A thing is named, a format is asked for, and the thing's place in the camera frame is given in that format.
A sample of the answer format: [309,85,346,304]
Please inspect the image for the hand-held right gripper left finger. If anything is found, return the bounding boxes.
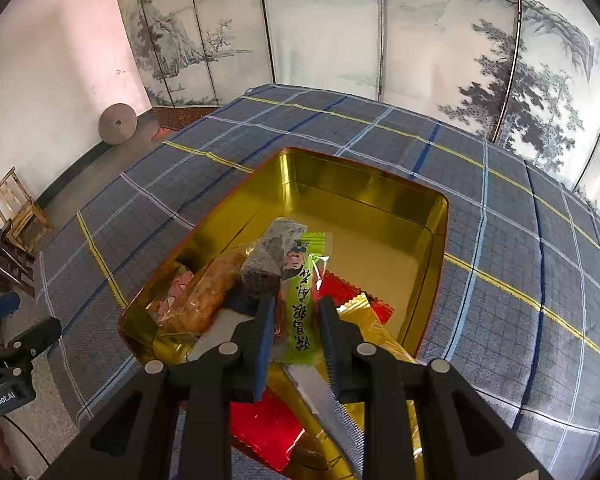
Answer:
[40,296,278,480]

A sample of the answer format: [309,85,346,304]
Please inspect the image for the fried twist snack packet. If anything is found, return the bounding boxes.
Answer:
[157,247,248,335]

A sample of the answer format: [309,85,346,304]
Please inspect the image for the pink snack packet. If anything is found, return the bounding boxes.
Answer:
[147,265,201,323]

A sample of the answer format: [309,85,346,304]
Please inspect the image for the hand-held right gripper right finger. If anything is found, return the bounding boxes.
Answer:
[317,296,553,480]

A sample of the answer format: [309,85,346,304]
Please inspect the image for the round stone disc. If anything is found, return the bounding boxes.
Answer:
[98,103,138,146]

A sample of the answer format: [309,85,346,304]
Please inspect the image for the yellow snack packet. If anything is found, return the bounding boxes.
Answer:
[280,292,426,480]

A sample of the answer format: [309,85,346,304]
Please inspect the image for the red tin box gold inside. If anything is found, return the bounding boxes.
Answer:
[117,147,451,480]

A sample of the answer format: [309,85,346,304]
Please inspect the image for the dark wooden chair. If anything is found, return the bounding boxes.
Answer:
[0,200,37,351]

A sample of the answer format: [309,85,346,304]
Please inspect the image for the painted folding screen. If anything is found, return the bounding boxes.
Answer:
[111,0,600,241]

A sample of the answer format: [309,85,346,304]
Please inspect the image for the red foil snack packet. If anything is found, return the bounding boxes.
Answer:
[230,400,304,472]
[320,270,395,326]

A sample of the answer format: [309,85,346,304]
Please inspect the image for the blue plaid tablecloth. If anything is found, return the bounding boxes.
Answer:
[32,82,600,480]

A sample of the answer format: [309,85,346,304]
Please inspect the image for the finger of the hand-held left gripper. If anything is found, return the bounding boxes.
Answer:
[0,292,21,327]
[0,316,63,368]

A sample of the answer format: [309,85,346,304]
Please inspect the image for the clear dark snack packet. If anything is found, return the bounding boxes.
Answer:
[239,216,307,306]

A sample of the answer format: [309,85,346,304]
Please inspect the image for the green stick snack packet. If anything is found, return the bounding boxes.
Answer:
[282,231,331,365]

